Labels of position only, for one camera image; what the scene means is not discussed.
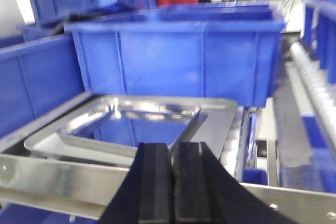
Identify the blue bin upper centre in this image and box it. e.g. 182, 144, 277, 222
65, 6, 285, 107

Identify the blue bin upper right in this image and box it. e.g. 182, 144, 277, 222
303, 0, 335, 84

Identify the steel shelf front rail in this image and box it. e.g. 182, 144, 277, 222
1, 154, 335, 223

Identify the blue bin far left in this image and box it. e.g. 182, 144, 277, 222
1, 34, 85, 137

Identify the steel roller track rail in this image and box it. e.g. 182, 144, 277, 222
247, 41, 335, 193

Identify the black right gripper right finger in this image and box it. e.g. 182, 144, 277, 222
174, 142, 294, 223

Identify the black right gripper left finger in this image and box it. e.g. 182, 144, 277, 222
98, 143, 173, 223

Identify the silver steel tray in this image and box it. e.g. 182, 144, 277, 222
24, 95, 238, 166

